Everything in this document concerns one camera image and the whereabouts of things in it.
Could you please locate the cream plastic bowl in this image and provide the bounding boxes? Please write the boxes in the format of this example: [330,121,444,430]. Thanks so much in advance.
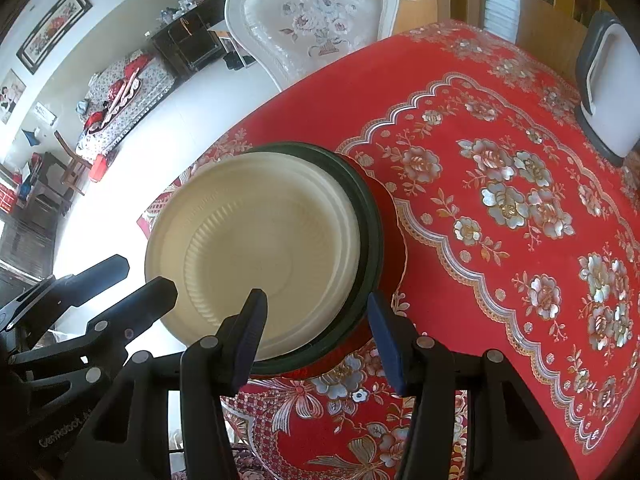
[145,151,362,361]

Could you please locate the wooden chair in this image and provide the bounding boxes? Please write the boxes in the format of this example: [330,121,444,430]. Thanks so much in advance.
[54,130,96,197]

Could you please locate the brown cardboard sheet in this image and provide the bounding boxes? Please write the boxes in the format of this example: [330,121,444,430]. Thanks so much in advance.
[516,0,593,83]

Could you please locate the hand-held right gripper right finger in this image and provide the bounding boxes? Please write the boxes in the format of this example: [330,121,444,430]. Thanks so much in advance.
[367,291,581,480]

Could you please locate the framed flower picture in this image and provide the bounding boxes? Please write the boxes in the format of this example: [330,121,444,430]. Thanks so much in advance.
[16,0,94,75]

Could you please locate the red gold-rimmed plate with sticker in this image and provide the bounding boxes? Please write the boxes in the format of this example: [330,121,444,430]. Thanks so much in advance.
[280,180,408,380]

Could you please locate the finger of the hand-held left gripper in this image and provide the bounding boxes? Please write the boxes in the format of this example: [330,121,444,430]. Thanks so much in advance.
[0,255,130,348]
[7,276,178,386]

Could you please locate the white ornate chair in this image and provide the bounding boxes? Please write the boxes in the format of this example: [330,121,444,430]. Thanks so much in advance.
[224,0,401,92]

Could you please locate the scuffed cardboard box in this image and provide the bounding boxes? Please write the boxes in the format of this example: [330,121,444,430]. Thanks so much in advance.
[387,0,451,38]

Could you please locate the small white side table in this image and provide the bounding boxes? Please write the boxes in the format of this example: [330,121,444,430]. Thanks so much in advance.
[206,20,257,70]

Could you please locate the wall poster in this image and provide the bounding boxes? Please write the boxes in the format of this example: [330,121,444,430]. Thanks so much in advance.
[0,69,27,125]

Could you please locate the floral covered sofa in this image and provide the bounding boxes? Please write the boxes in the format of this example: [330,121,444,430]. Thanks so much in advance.
[75,51,174,161]

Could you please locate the red cloth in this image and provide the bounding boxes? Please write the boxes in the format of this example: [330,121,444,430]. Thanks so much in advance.
[82,60,147,131]

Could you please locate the dark wooden cabinet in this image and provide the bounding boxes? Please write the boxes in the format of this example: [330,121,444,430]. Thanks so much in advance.
[151,0,228,80]

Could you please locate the white electric kettle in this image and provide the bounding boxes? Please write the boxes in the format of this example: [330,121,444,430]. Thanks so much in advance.
[575,10,640,168]

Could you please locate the green plastic bowl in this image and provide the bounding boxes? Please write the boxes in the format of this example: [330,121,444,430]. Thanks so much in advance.
[250,142,385,376]

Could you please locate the red floral tablecloth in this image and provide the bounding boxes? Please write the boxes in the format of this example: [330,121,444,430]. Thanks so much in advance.
[137,19,640,480]

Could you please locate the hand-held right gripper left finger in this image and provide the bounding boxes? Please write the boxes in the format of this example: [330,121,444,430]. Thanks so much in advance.
[72,288,268,480]

